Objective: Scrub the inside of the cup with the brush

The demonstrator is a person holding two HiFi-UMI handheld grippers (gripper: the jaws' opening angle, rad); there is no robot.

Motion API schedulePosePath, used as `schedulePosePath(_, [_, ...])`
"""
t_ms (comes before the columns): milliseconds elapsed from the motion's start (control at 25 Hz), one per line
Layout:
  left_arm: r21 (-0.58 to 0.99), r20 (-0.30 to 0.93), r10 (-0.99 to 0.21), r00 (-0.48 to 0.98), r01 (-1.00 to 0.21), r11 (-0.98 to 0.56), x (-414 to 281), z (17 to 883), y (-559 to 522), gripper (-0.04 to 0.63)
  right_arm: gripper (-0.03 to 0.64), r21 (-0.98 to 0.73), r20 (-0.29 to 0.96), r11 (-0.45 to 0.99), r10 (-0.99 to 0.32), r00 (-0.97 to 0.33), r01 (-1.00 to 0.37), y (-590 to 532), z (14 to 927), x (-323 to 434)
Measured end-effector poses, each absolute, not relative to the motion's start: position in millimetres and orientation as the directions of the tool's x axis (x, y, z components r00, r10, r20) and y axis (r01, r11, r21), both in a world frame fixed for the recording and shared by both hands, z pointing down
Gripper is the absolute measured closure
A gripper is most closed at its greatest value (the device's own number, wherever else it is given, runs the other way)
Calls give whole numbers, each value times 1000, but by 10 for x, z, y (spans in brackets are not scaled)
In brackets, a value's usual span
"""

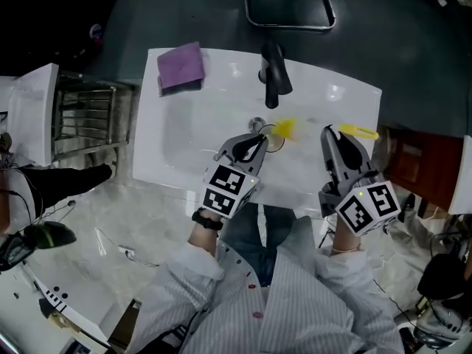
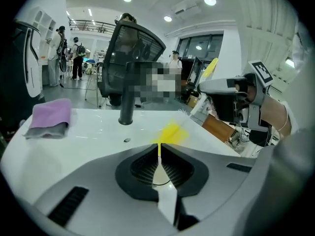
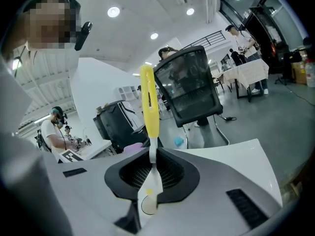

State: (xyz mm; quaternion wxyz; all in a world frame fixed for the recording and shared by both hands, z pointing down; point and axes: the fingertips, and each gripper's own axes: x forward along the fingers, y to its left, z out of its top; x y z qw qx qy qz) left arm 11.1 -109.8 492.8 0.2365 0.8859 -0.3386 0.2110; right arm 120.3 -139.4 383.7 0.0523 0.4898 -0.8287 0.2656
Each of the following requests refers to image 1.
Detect white crumpled sheet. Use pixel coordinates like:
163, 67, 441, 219
383, 212, 443, 258

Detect white cabinet black marks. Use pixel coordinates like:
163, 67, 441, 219
0, 260, 111, 354

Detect black faucet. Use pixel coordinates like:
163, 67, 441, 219
257, 41, 294, 110

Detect white sink on steel rack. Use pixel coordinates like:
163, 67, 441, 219
0, 63, 60, 167

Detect black wristwatch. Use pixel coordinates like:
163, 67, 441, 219
191, 207, 225, 232

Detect person's right forearm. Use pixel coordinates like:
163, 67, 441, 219
330, 215, 364, 256

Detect white ceramic sink basin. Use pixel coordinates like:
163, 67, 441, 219
131, 46, 383, 209

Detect large black cabinet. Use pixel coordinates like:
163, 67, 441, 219
0, 0, 125, 77

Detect black chest strap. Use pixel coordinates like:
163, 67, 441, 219
154, 308, 207, 354

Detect white sink on wooden cabinet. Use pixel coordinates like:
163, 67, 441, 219
448, 134, 472, 215

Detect black floor cable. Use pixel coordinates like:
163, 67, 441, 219
125, 251, 160, 269

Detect striped white shirt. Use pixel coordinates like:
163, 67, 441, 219
127, 215, 405, 354

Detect steel rack stand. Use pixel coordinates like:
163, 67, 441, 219
51, 70, 136, 166

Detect person's left forearm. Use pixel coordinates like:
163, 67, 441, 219
187, 206, 226, 261

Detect black chair chrome frame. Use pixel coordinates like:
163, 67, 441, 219
241, 0, 338, 31

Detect black case green stripe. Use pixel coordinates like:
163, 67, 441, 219
0, 221, 78, 273

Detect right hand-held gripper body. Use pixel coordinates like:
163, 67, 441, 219
318, 167, 402, 237

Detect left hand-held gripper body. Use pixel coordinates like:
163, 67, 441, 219
201, 151, 260, 220

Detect brown wooden cabinet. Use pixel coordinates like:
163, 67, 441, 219
379, 123, 466, 214

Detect blue jeans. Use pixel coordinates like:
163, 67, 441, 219
219, 203, 298, 289

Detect yellow scrubbing sponge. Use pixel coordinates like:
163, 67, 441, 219
271, 117, 380, 142

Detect purple cloth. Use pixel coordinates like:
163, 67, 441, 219
156, 41, 207, 97

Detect thin gold bracelet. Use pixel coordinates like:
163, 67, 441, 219
330, 244, 361, 255

